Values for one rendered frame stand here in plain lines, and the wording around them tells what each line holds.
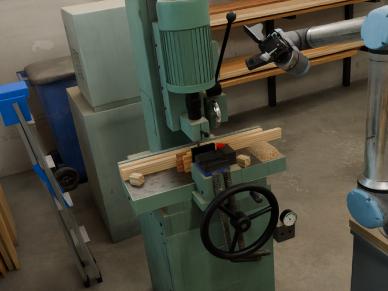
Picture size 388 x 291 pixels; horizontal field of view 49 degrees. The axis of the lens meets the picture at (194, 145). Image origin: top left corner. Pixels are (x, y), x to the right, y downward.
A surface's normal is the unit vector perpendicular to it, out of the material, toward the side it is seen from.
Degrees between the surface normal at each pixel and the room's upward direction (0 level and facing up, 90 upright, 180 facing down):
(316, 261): 0
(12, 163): 90
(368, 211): 94
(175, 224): 90
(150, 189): 0
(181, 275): 90
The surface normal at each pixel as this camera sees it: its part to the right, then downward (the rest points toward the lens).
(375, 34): -0.90, 0.14
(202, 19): 0.73, 0.22
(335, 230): -0.11, -0.90
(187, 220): 0.36, 0.36
